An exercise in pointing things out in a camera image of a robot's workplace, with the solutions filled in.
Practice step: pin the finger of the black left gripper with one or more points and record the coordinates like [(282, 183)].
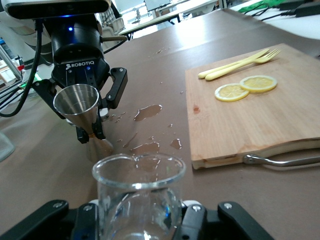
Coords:
[(42, 87), (117, 85)]

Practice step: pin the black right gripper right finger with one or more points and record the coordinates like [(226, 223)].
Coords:
[(225, 225)]

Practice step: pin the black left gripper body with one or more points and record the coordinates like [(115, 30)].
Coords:
[(77, 57)]

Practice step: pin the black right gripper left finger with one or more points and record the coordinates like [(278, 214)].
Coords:
[(50, 220)]

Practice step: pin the steel double jigger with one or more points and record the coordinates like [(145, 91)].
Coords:
[(75, 100)]

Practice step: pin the clear glass beaker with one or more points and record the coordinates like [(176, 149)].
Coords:
[(140, 200)]

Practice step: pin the brown table cover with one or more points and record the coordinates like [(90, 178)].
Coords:
[(250, 200)]

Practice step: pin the beige chair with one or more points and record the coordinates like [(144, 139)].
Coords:
[(117, 25)]

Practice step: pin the white background desk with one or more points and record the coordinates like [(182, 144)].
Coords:
[(150, 22)]

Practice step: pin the yellow plastic knife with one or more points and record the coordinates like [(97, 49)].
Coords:
[(202, 74)]

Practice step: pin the yellow plastic fork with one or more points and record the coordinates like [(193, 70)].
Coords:
[(209, 77)]

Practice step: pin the wooden cutting board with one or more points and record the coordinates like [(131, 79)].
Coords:
[(250, 125)]

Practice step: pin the yellow lemon slice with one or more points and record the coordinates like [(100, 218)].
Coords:
[(232, 93), (260, 83)]

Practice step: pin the green cloth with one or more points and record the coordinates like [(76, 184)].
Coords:
[(257, 5)]

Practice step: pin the black power adapter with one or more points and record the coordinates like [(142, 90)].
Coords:
[(307, 11)]

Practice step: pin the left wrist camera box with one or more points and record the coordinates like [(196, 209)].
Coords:
[(57, 8)]

